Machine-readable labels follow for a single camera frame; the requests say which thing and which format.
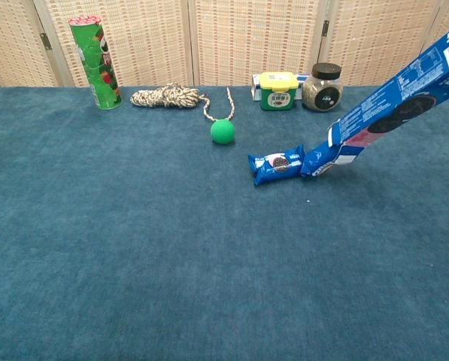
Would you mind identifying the woven bamboo folding screen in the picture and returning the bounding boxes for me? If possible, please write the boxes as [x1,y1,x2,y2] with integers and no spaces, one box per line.
[0,0,449,92]

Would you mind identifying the braided beige rope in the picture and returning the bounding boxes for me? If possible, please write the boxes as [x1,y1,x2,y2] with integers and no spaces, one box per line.
[129,83,235,123]

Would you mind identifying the black lid glass jar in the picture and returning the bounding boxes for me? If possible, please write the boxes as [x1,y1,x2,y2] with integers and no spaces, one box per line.
[302,62,344,113]

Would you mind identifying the yellow lid green container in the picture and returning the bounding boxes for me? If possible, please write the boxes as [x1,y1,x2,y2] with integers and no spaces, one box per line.
[258,71,299,111]

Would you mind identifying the blue Oreo cookie box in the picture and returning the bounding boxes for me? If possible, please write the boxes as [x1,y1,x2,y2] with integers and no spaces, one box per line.
[326,20,449,167]

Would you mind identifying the white blue carton box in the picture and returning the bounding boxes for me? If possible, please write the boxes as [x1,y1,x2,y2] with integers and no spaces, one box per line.
[251,72,312,102]

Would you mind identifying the green cylindrical chips can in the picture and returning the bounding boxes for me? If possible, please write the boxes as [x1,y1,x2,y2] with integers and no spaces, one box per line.
[68,15,123,111]

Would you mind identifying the green ball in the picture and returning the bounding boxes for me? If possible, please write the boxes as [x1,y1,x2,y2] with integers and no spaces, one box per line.
[210,119,235,145]

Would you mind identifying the blue felt table cloth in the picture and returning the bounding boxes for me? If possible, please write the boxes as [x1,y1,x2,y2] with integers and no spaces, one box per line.
[0,85,449,361]

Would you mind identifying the blue cookie packet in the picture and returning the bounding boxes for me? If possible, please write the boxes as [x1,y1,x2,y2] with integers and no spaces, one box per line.
[247,144,306,187]
[299,145,346,179]

